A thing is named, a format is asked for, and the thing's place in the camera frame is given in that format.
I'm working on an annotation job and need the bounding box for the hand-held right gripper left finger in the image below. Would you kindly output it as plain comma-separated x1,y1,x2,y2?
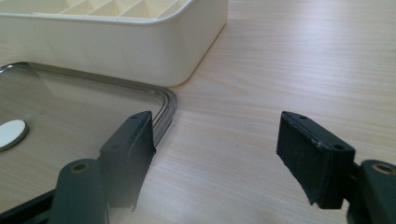
48,110,157,224

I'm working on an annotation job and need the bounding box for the cream plastic compartment box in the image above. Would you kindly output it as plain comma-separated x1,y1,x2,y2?
0,0,229,88

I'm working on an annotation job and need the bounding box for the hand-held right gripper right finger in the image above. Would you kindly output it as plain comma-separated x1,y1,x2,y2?
276,111,396,224

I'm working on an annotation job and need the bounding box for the transparent grey plastic lid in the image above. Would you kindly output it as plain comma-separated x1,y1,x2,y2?
0,61,178,214

